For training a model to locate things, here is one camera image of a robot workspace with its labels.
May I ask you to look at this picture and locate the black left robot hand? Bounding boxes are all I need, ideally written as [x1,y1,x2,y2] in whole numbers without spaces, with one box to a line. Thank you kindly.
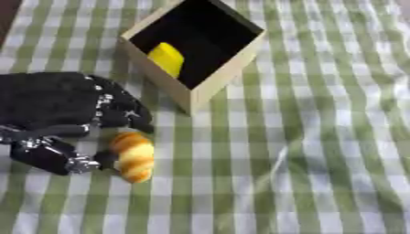
[0,71,157,176]

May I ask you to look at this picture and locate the tan cardboard box black inside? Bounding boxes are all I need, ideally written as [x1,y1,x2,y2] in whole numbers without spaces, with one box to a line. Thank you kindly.
[116,0,268,117]

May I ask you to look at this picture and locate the orange striped toy croissant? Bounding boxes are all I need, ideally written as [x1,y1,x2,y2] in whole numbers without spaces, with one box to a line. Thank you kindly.
[109,131,157,185]

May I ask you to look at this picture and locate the yellow block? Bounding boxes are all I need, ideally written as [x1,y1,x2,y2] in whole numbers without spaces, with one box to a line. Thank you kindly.
[146,41,186,79]

